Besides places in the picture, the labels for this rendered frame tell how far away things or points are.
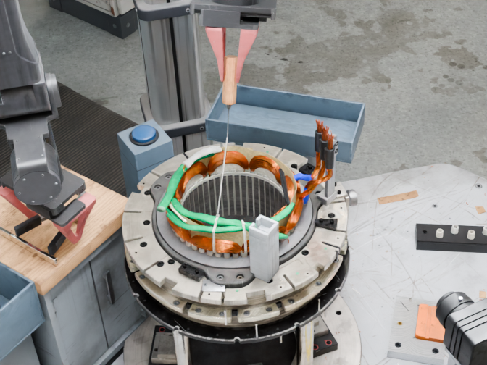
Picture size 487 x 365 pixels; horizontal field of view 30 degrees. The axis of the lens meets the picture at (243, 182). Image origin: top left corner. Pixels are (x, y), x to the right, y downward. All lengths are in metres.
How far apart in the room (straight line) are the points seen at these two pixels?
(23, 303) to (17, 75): 0.35
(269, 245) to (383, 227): 0.60
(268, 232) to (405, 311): 0.49
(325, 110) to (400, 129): 1.65
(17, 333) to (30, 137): 0.31
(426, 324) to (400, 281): 0.12
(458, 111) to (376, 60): 0.42
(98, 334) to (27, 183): 0.42
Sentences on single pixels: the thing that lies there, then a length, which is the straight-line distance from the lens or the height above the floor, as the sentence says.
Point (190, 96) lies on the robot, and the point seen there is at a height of 0.98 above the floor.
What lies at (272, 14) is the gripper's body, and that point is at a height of 1.42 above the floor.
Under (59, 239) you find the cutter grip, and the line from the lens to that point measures 1.30.
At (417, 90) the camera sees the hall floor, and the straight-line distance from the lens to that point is 3.39.
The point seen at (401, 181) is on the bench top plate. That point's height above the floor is 0.78.
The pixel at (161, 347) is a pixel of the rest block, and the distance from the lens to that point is 1.47.
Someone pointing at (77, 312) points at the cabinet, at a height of 0.94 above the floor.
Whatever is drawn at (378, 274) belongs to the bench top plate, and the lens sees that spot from 1.64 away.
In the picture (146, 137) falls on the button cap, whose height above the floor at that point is 1.04.
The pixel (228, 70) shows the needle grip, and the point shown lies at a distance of 1.13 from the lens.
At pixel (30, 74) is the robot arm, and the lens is 1.10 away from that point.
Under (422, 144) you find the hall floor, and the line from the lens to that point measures 3.15.
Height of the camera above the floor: 1.99
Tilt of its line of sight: 42 degrees down
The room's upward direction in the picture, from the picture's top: 3 degrees counter-clockwise
